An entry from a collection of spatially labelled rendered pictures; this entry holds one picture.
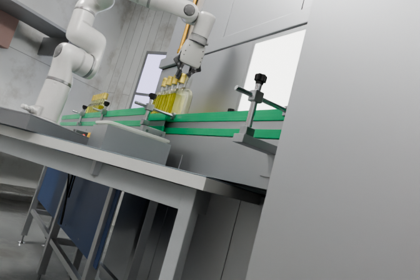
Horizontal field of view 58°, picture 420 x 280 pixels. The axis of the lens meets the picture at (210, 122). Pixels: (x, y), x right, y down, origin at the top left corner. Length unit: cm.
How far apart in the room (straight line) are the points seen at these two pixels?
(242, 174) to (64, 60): 84
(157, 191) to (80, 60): 70
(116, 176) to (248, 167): 39
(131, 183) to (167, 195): 13
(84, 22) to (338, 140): 121
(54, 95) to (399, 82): 121
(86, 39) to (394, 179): 130
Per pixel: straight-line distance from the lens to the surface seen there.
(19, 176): 505
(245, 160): 100
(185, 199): 99
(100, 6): 168
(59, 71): 152
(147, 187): 107
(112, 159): 110
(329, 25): 70
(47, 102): 150
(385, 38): 61
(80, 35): 158
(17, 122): 140
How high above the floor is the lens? 72
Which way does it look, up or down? 10 degrees up
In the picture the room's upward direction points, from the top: 15 degrees clockwise
